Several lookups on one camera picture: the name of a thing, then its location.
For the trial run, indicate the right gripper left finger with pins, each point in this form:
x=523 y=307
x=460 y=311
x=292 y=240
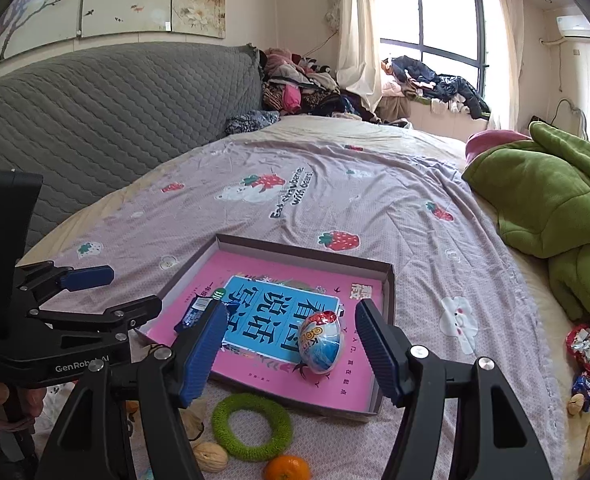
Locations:
x=90 y=439

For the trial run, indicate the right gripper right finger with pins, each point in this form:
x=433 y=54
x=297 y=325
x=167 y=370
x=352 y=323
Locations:
x=494 y=438

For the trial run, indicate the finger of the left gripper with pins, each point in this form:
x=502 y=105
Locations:
x=77 y=329
x=44 y=280

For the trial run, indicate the brown walnut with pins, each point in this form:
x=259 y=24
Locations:
x=210 y=457

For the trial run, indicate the blue snack packet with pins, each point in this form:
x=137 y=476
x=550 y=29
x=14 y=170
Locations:
x=194 y=312

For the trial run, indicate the small snacks pile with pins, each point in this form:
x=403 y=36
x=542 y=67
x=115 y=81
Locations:
x=577 y=342

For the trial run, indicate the grey quilted headboard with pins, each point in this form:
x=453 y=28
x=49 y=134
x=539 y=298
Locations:
x=129 y=144

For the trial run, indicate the pink blue book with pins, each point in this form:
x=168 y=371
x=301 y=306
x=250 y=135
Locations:
x=275 y=329

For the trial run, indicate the green fleece blanket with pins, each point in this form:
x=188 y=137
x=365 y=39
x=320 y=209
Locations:
x=540 y=189

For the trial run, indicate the pink pillow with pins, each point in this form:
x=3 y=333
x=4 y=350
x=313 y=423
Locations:
x=482 y=141

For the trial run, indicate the clothes pile by headboard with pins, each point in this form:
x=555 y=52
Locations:
x=293 y=85

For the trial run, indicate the dark clothes on windowsill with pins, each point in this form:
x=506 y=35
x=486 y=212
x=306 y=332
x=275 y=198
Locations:
x=417 y=78

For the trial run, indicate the cream curtain left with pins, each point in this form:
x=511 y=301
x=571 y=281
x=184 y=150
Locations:
x=357 y=67

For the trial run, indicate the cream curtain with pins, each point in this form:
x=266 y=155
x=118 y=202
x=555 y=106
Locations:
x=357 y=67
x=505 y=30

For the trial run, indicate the white air conditioner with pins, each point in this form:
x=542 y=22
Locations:
x=573 y=26

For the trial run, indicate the cream curtain right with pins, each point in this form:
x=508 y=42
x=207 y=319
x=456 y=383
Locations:
x=505 y=30

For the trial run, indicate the window with dark frame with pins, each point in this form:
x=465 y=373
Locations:
x=446 y=35

